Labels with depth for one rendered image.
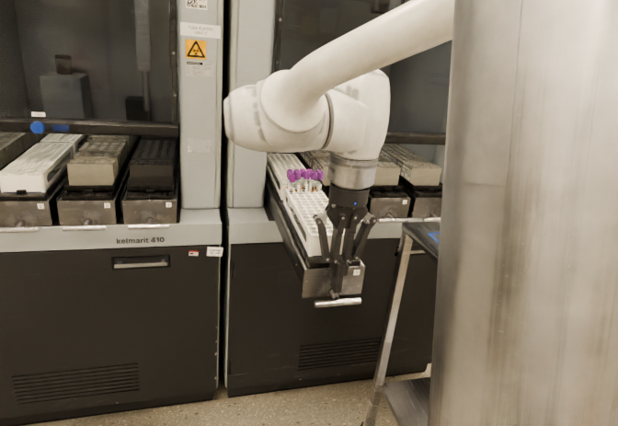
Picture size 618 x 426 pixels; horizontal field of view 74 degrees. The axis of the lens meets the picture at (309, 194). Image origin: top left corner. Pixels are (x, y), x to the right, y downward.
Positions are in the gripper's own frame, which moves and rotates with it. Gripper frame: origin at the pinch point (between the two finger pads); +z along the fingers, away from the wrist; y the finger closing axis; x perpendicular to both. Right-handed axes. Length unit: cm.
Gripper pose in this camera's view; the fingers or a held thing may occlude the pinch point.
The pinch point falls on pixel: (337, 274)
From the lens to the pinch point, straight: 87.5
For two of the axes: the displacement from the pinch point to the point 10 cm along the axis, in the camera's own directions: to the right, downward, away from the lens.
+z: -0.9, 9.3, 3.6
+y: -9.6, 0.0, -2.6
